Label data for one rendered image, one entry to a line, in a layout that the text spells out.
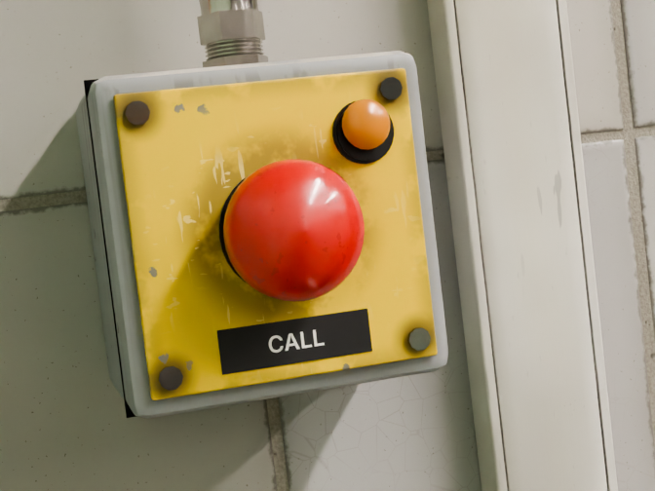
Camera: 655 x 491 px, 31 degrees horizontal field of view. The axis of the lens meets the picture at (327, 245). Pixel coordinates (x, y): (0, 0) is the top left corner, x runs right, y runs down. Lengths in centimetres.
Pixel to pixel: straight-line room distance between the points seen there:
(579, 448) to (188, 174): 19
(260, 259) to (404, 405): 14
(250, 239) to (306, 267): 2
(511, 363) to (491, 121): 9
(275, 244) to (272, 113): 5
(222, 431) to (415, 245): 11
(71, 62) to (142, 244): 10
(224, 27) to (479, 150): 11
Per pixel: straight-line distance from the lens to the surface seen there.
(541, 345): 44
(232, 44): 38
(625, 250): 47
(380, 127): 35
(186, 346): 34
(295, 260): 32
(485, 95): 43
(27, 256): 41
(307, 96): 35
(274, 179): 32
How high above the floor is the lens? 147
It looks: 3 degrees down
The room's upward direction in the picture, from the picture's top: 7 degrees counter-clockwise
